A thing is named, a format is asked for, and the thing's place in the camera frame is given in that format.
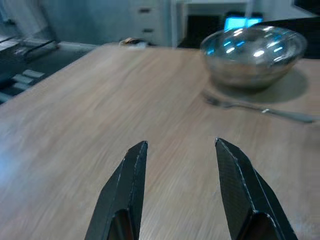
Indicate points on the white drawer cabinet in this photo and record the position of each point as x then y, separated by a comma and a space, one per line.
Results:
155, 20

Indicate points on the light blue box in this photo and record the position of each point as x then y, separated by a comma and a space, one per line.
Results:
240, 23

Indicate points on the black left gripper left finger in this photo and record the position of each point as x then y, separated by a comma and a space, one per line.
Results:
120, 200

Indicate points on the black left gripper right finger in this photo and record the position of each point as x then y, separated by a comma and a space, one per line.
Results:
245, 200

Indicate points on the silver metal fork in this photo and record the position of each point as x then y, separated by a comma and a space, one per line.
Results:
287, 114

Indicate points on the small tan block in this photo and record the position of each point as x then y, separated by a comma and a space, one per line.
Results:
131, 41

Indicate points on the shiny steel bowl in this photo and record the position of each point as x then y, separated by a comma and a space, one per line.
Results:
250, 65

